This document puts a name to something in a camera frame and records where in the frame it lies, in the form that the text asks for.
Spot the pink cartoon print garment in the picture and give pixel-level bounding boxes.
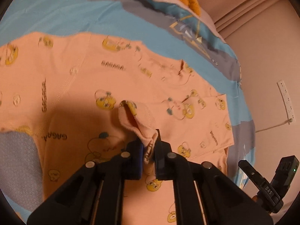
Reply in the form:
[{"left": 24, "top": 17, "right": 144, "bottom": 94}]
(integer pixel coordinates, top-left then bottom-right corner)
[{"left": 1, "top": 33, "right": 234, "bottom": 224}]

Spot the white power strip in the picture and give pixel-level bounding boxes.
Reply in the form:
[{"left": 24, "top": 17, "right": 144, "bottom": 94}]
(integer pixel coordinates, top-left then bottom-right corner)
[{"left": 277, "top": 80, "right": 296, "bottom": 124}]

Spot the blue grey patterned bed sheet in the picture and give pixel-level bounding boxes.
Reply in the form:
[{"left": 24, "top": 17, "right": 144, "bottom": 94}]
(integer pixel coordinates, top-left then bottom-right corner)
[{"left": 1, "top": 0, "right": 255, "bottom": 222}]

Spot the white power strip cable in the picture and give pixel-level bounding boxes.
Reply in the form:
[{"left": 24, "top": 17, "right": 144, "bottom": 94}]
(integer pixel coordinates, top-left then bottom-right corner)
[{"left": 255, "top": 119, "right": 291, "bottom": 134}]

